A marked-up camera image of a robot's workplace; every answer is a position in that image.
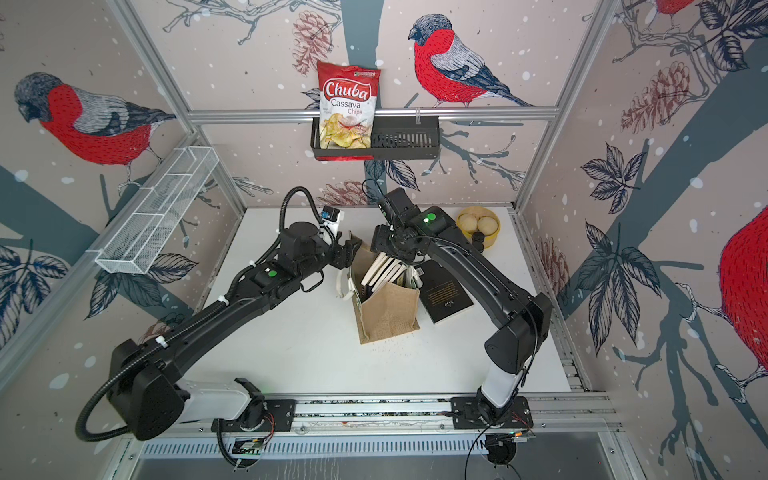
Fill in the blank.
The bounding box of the cream paged book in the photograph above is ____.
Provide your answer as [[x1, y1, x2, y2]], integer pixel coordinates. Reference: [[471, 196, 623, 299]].
[[361, 252, 389, 286]]

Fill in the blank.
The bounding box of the black paperback book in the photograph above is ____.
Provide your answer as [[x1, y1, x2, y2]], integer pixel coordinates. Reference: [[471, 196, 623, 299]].
[[417, 260, 474, 324]]

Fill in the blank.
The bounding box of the burlap canvas bag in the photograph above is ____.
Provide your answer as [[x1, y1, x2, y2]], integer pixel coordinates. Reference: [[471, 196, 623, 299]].
[[336, 243, 420, 345]]

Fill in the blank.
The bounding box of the navy blue book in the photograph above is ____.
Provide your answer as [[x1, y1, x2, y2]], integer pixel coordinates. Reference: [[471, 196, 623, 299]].
[[372, 260, 407, 292]]

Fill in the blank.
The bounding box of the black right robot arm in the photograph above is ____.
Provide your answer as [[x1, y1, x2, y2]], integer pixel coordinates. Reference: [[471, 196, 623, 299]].
[[372, 202, 552, 425]]

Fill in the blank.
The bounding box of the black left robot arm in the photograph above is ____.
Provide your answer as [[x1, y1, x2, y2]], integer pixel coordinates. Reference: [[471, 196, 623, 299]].
[[106, 221, 362, 440]]

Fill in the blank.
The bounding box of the red cassava chips bag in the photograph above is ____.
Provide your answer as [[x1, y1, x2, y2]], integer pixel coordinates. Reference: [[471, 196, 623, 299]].
[[312, 62, 381, 161]]

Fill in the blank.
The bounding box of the yellow bowl with buns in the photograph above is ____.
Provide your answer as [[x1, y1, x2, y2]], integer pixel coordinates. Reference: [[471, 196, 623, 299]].
[[456, 207, 501, 250]]

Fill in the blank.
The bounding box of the clear bottle black cap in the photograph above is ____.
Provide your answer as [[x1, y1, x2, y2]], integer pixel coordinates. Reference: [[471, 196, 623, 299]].
[[471, 230, 486, 253]]

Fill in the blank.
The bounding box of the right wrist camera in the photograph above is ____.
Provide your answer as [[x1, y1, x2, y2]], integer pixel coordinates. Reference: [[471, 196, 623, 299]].
[[379, 187, 421, 227]]

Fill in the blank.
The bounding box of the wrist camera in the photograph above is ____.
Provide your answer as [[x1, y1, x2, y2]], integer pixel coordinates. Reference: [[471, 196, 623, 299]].
[[320, 205, 344, 238], [379, 187, 421, 227]]

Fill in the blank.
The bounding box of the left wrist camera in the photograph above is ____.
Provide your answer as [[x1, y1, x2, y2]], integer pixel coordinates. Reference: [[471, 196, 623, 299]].
[[320, 205, 344, 238]]

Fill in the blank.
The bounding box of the black wire wall basket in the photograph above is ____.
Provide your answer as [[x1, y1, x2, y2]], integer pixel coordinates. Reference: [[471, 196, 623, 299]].
[[310, 116, 441, 161]]

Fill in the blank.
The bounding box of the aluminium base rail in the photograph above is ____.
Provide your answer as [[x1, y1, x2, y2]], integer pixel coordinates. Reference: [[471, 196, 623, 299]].
[[166, 392, 623, 436]]

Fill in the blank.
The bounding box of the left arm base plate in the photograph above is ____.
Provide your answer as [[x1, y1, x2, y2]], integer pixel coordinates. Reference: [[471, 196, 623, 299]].
[[211, 399, 297, 434]]

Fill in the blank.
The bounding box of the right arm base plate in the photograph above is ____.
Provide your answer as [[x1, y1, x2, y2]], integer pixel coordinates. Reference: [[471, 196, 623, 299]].
[[449, 396, 533, 430]]

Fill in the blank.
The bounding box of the black corrugated cable conduit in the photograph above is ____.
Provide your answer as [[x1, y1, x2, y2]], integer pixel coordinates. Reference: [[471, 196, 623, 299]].
[[74, 326, 187, 443]]

